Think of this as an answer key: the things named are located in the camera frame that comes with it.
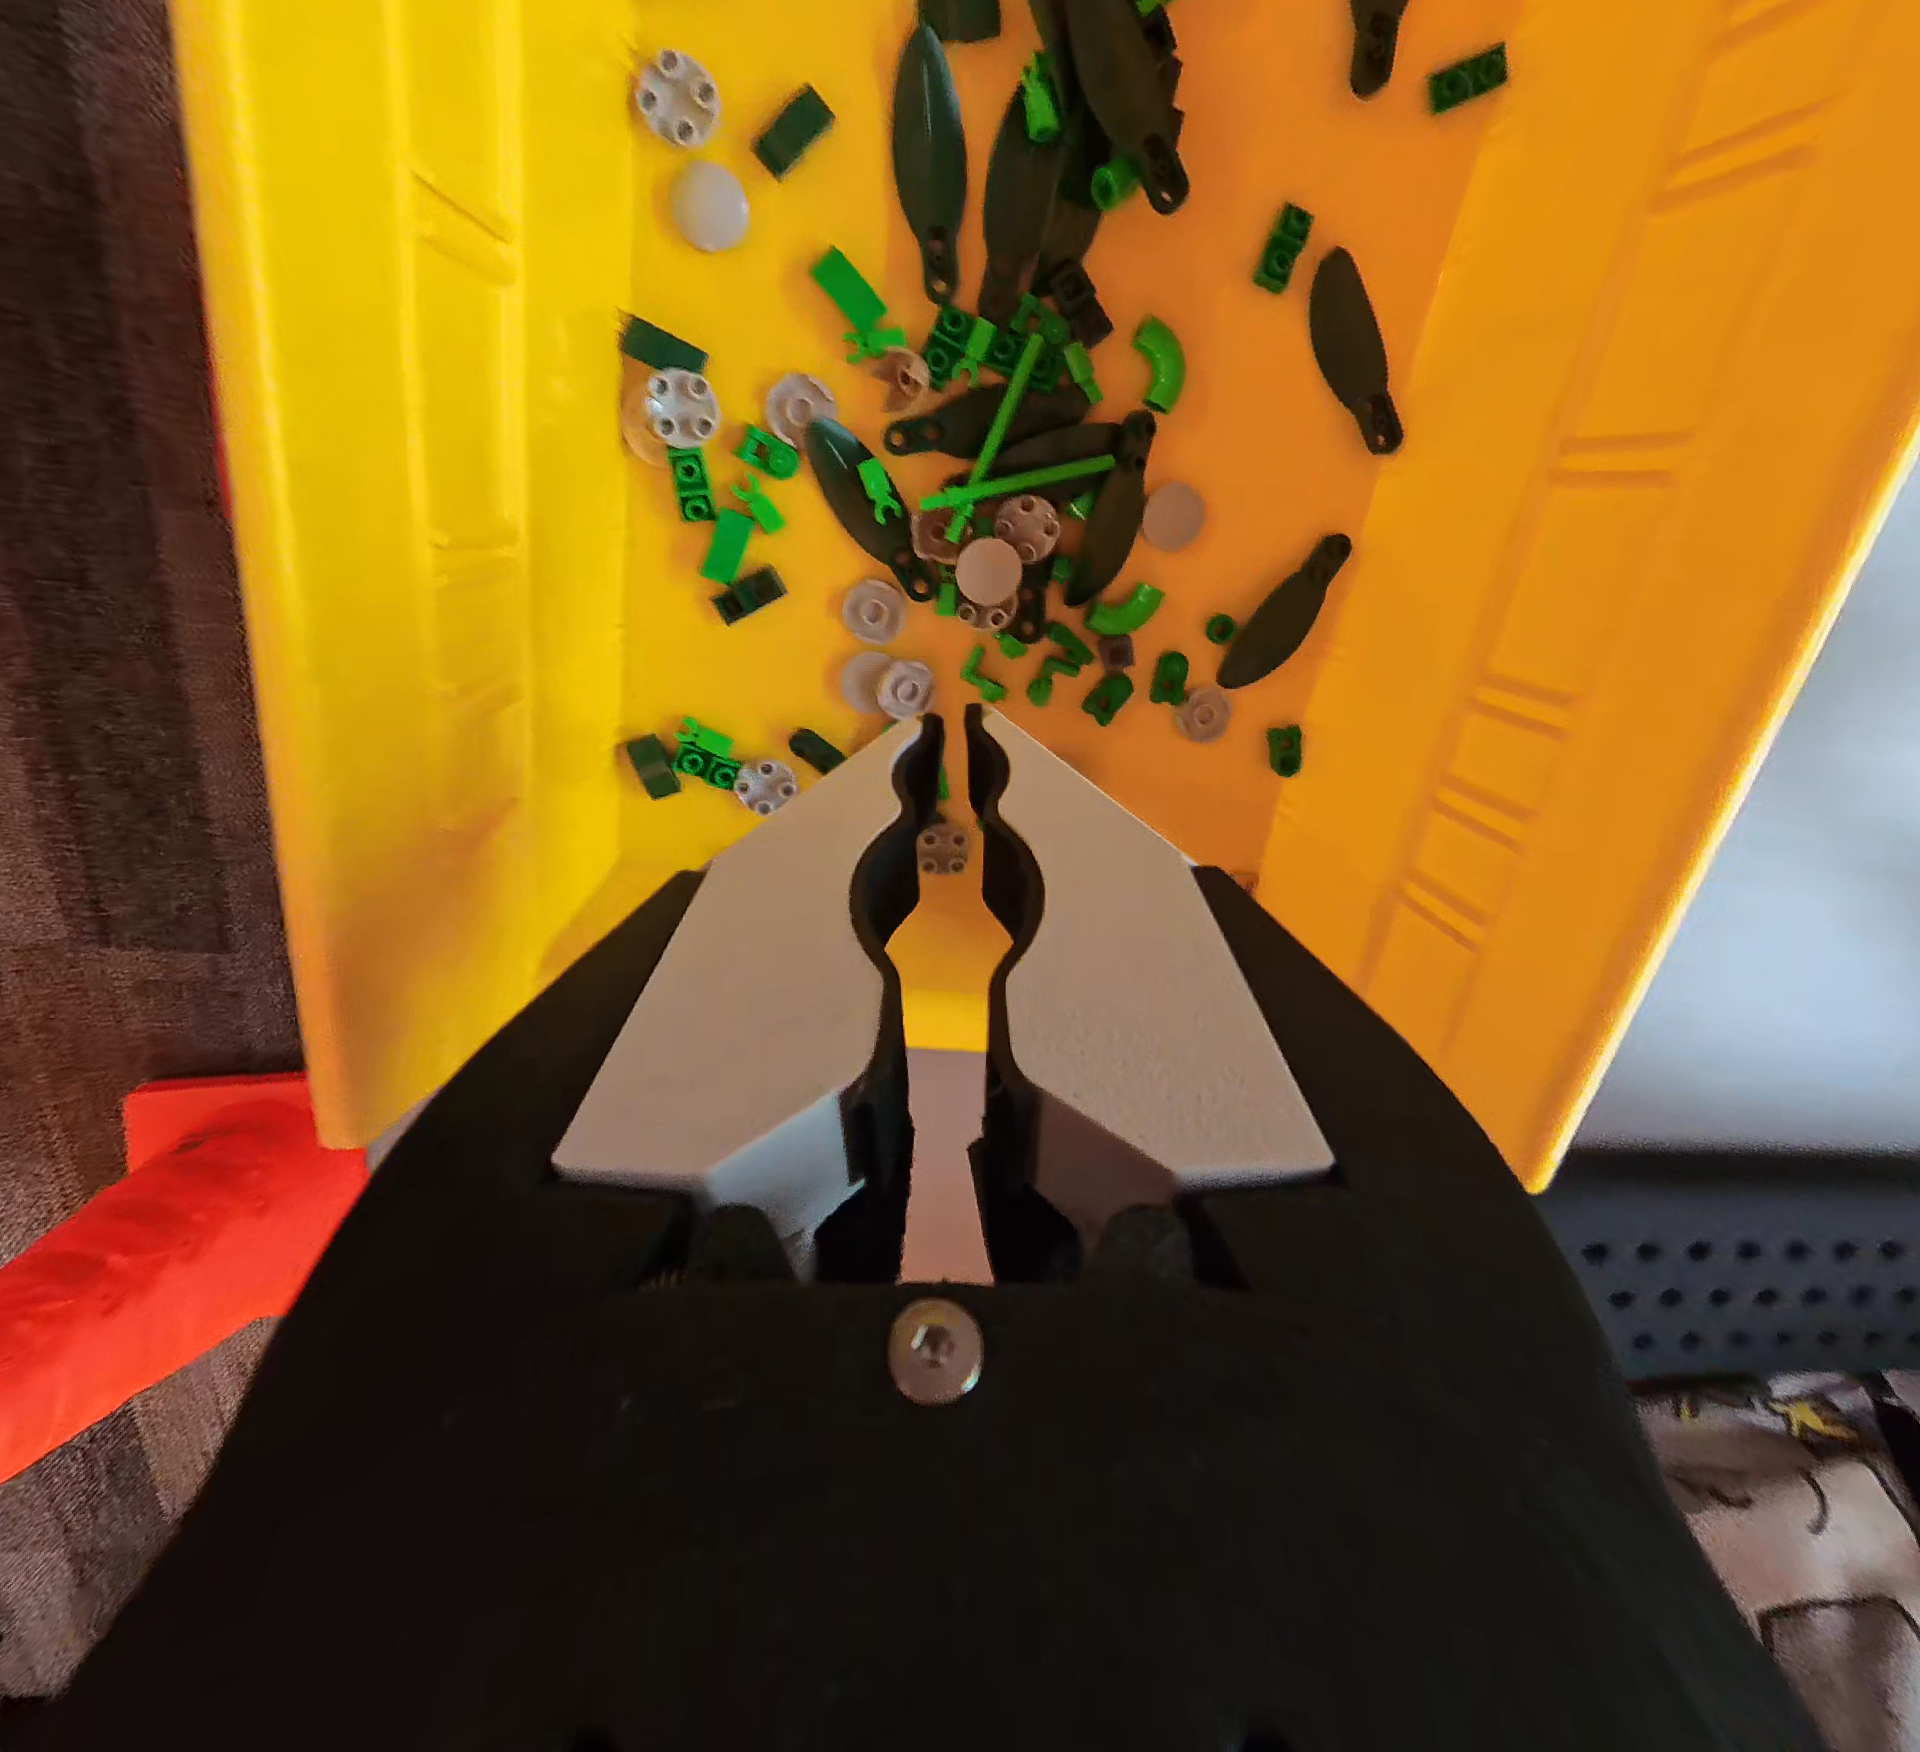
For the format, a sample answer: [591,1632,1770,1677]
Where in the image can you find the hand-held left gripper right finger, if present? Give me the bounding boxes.
[963,706,1333,1281]

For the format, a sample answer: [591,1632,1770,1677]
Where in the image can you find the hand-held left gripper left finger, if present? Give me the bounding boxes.
[553,713,948,1281]

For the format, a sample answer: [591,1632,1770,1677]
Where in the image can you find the yellow plastic bin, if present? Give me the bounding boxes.
[148,0,1920,1191]

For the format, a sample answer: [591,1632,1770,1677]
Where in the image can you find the pile of brick pieces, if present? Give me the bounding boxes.
[618,0,1509,824]

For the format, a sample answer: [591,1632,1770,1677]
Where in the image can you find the black perforated panel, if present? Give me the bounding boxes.
[1542,1148,1920,1380]

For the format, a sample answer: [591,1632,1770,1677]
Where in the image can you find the orange traffic cone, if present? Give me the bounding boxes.
[0,1074,373,1484]

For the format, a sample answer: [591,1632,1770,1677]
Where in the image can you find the patterned cloth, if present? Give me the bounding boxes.
[1631,1374,1920,1752]

